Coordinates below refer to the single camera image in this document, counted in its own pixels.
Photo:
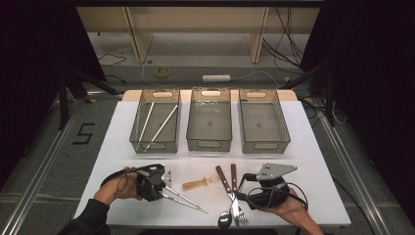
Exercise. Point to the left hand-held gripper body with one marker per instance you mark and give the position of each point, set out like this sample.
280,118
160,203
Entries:
153,182

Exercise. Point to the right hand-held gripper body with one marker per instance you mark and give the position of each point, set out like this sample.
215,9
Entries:
274,170

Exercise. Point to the metal chopstick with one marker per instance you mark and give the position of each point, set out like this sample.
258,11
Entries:
186,199
186,204

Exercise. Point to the white chopstick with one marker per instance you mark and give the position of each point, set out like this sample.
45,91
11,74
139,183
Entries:
161,127
147,120

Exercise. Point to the grey translucent plastic bin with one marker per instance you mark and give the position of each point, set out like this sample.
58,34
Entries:
262,122
209,122
156,94

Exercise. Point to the person's left hand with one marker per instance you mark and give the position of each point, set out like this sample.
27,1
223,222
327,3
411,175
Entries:
114,189

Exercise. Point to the person's right hand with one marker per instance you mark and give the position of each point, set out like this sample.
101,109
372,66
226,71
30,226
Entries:
295,209

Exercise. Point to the white table mat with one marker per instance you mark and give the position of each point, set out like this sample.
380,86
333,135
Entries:
111,150

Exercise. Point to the black metal stand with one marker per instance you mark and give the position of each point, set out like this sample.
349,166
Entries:
329,98
63,98

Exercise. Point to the yellow tape roll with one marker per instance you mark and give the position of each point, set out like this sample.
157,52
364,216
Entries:
162,72

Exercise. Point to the white power strip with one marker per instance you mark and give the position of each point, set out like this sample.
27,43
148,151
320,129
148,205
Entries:
216,78

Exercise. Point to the black curtain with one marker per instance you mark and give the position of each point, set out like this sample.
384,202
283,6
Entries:
29,65
375,81

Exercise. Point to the wooden shelf unit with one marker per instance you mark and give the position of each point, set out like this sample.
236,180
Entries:
195,19

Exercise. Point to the metal floor rail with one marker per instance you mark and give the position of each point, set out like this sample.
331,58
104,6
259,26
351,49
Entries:
39,182
345,163

